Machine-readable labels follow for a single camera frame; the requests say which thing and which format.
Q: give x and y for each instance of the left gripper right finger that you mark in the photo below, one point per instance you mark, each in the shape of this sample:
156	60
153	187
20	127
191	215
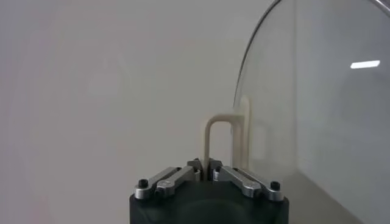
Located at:
240	181

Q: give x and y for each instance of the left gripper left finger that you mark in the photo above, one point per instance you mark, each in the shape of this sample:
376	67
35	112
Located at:
179	178

